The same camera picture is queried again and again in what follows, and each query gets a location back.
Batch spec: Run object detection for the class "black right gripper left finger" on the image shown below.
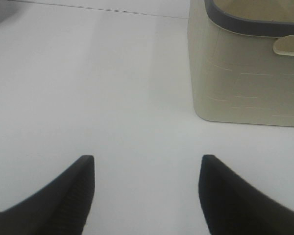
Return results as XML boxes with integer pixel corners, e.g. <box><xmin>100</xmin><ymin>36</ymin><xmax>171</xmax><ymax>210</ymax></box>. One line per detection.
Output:
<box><xmin>0</xmin><ymin>155</ymin><xmax>95</xmax><ymax>235</ymax></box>

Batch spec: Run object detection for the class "beige basket with grey rim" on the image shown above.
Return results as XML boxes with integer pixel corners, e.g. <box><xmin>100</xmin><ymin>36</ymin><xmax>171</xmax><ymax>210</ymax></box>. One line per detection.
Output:
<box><xmin>187</xmin><ymin>0</ymin><xmax>294</xmax><ymax>127</ymax></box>

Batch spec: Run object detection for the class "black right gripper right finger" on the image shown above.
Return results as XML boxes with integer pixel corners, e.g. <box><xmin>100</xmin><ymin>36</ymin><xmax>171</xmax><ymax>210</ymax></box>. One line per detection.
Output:
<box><xmin>198</xmin><ymin>155</ymin><xmax>294</xmax><ymax>235</ymax></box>

